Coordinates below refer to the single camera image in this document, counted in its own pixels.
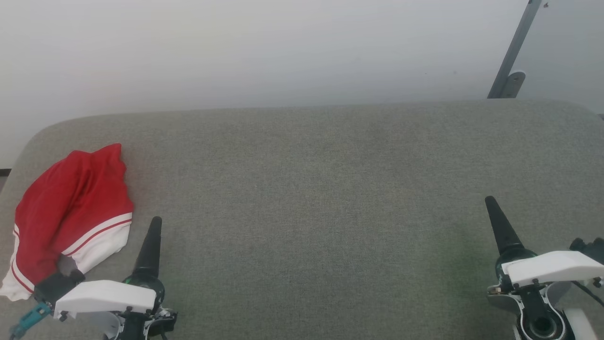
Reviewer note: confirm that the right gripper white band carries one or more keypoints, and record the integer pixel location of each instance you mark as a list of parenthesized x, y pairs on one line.
[(552, 267)]

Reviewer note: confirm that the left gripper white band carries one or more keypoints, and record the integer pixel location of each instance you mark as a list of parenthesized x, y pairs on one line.
[(104, 297)]

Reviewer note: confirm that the red and white garment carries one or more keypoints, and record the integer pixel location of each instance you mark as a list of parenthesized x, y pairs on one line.
[(71, 203)]

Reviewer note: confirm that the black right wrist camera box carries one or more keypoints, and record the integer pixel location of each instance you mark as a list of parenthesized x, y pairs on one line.
[(587, 249)]

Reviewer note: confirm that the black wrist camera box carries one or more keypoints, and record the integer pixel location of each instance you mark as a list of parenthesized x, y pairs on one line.
[(587, 249), (54, 285)]

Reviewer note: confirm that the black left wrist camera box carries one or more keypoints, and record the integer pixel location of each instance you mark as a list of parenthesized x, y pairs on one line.
[(54, 285)]

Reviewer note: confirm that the grey post base bracket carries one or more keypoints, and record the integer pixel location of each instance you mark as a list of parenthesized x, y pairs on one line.
[(514, 84)]

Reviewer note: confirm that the grey metal bracket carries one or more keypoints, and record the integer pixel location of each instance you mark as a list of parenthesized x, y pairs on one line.
[(516, 45)]

